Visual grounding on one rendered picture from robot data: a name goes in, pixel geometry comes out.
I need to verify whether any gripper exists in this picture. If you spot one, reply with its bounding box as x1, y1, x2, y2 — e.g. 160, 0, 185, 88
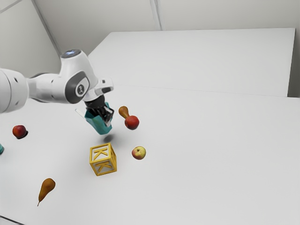
84, 95, 115, 126

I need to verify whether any teal faceted mug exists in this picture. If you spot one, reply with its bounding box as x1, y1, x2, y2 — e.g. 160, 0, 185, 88
75, 101, 115, 135

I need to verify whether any brown pear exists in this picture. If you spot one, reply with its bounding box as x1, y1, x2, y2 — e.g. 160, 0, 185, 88
37, 178, 56, 207
118, 105, 131, 120

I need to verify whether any red apple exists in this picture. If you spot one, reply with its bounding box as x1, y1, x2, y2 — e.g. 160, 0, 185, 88
124, 115, 140, 130
12, 125, 27, 139

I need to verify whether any yellow letter block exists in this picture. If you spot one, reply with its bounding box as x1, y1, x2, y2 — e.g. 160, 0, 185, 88
89, 142, 118, 177

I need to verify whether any yellow-red apple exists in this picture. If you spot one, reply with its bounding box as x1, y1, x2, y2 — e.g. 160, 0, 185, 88
131, 146, 147, 161

